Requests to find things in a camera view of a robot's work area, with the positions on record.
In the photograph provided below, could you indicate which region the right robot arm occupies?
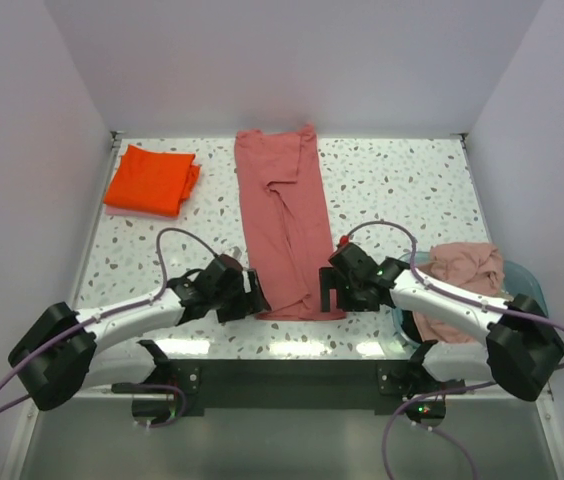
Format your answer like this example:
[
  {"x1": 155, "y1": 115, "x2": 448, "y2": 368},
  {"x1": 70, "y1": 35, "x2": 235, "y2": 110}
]
[{"x1": 319, "y1": 243, "x2": 564, "y2": 402}]

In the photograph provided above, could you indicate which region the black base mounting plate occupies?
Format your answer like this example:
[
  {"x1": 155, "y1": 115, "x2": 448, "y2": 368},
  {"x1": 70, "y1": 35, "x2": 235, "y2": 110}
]
[{"x1": 111, "y1": 358, "x2": 466, "y2": 430}]

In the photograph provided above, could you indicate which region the folded orange t shirt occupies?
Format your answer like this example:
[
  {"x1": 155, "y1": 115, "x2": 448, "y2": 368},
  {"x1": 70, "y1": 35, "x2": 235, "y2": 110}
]
[{"x1": 103, "y1": 145, "x2": 201, "y2": 218}]

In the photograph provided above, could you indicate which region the blue plastic laundry basket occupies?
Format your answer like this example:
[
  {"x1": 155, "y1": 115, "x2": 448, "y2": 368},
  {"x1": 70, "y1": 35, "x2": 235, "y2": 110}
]
[{"x1": 392, "y1": 252, "x2": 548, "y2": 345}]

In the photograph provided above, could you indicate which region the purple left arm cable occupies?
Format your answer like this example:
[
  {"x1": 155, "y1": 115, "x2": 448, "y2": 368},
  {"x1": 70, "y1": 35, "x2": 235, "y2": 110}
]
[{"x1": 0, "y1": 227, "x2": 236, "y2": 430}]

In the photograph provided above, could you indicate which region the crumpled light pink t shirt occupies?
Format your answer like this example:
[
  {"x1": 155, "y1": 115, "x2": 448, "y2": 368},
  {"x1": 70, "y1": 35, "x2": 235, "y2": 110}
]
[{"x1": 412, "y1": 242, "x2": 505, "y2": 344}]

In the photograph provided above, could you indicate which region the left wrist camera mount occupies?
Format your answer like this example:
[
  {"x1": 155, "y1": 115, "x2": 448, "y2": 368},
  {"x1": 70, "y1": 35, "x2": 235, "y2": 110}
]
[{"x1": 223, "y1": 246, "x2": 242, "y2": 262}]

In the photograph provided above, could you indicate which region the black garment in basket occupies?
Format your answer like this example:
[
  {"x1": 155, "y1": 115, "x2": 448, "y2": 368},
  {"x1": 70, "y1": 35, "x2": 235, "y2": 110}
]
[{"x1": 401, "y1": 310, "x2": 423, "y2": 344}]

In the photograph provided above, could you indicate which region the dusty red t shirt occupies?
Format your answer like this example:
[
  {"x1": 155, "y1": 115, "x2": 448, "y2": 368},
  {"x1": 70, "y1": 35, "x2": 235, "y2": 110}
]
[{"x1": 234, "y1": 125, "x2": 346, "y2": 321}]

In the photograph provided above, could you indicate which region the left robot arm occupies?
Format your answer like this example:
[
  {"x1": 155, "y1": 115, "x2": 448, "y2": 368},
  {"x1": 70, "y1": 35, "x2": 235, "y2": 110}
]
[{"x1": 8, "y1": 254, "x2": 271, "y2": 411}]

